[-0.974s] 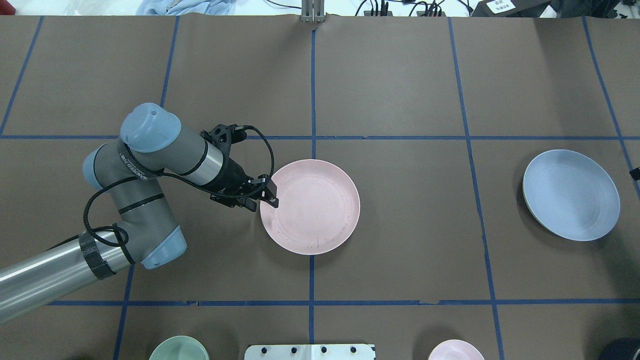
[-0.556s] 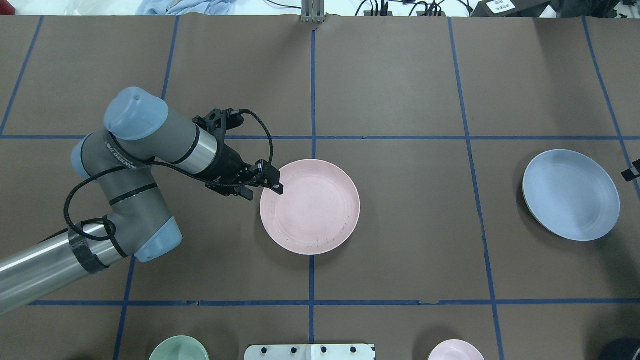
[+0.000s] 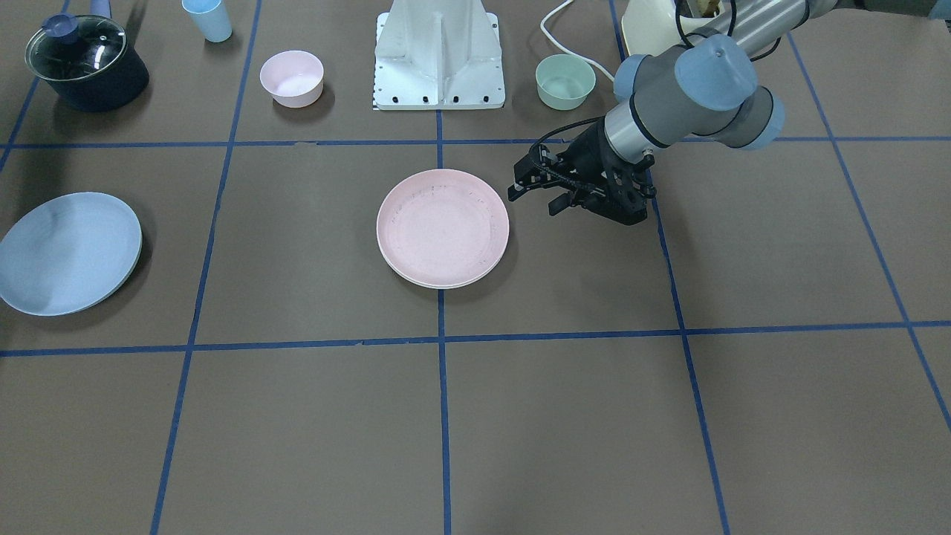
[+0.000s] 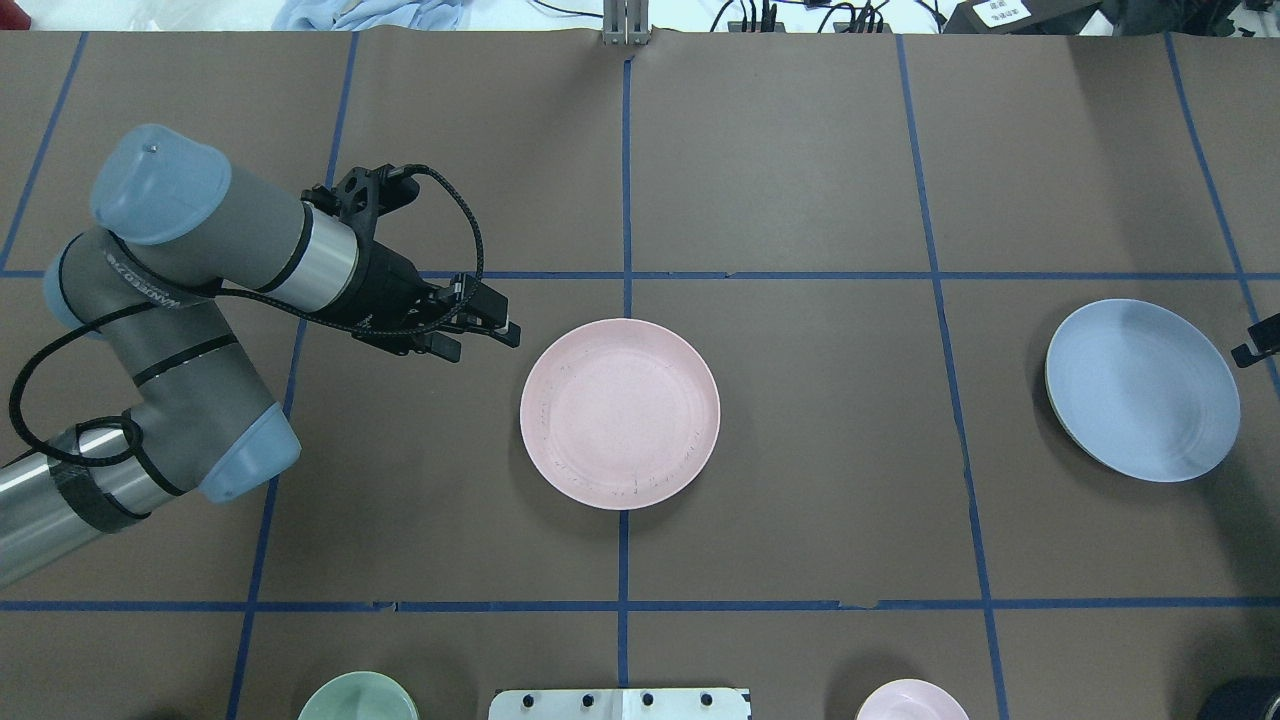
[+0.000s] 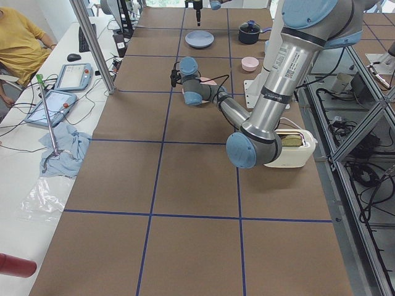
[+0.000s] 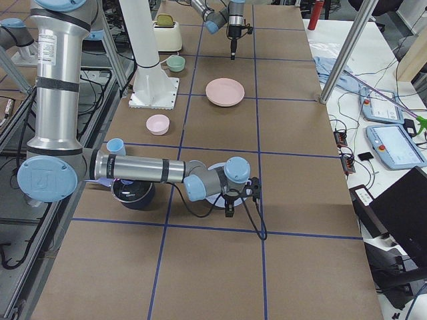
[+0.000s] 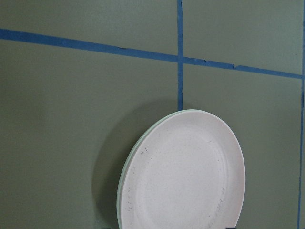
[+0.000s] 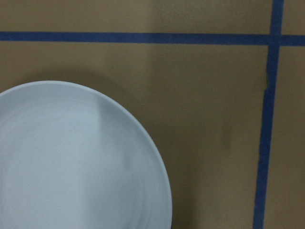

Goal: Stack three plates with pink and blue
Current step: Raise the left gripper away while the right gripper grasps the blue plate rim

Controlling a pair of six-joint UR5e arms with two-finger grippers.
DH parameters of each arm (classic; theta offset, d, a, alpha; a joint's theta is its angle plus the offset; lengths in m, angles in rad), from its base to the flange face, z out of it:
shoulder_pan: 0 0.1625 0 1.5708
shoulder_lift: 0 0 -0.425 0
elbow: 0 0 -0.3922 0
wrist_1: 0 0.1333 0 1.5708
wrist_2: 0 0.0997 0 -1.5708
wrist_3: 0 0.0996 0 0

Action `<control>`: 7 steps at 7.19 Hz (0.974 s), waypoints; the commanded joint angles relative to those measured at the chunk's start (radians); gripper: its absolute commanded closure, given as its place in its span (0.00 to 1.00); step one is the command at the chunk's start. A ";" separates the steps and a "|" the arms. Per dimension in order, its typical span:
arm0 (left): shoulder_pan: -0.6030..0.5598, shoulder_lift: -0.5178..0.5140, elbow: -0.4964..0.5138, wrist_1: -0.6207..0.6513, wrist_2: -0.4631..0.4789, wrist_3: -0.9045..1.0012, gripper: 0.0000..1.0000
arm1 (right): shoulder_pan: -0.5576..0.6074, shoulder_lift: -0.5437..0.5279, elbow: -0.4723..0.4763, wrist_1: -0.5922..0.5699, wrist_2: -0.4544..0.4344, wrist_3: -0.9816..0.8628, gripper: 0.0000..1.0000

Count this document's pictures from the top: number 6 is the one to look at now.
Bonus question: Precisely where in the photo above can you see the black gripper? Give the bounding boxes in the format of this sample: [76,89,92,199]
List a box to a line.
[227,24,252,60]
[221,177,260,217]

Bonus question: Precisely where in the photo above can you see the light blue plate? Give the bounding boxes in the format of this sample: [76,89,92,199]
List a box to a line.
[201,162,249,209]

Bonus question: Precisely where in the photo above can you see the pink plate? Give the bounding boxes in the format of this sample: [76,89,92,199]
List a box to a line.
[205,78,245,107]

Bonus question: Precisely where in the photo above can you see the mint green bowl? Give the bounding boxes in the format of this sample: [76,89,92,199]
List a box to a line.
[166,55,185,73]

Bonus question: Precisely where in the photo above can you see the cream toaster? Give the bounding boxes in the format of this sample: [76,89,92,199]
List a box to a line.
[153,13,183,52]

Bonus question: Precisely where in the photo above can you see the dark blue lidded pot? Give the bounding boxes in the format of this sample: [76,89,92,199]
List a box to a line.
[111,179,155,210]

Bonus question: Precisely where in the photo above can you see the red bottle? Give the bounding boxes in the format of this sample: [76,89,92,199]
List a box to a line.
[308,0,324,31]

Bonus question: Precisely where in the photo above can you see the pink bowl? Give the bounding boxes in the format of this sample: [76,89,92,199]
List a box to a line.
[145,114,170,135]

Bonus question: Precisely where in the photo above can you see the light blue cloth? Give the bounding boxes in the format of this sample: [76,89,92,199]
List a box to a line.
[312,55,368,97]

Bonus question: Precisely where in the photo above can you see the light blue cup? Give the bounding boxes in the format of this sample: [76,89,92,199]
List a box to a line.
[106,138,126,156]

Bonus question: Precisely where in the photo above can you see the far teach pendant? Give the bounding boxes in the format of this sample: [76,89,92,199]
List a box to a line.
[359,87,404,125]

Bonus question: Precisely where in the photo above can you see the teach pendant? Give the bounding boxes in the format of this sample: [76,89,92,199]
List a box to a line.
[359,87,404,125]
[365,124,426,170]

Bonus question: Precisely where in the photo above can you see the black laptop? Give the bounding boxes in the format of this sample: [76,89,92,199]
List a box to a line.
[370,167,426,267]

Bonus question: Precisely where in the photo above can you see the near teach pendant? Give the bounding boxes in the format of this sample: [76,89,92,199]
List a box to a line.
[365,124,426,170]

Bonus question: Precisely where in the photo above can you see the green tipped grabber stick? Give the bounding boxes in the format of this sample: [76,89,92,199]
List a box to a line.
[343,70,427,134]

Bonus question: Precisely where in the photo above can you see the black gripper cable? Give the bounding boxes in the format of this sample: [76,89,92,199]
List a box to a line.
[171,179,268,241]

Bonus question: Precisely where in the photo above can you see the white toaster power cord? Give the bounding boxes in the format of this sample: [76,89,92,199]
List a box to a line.
[157,49,181,67]

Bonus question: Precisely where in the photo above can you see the white camera stand base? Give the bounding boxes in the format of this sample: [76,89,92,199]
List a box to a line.
[119,0,179,110]

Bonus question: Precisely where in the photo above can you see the aluminium frame post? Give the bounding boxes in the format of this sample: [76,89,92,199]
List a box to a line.
[319,0,378,104]

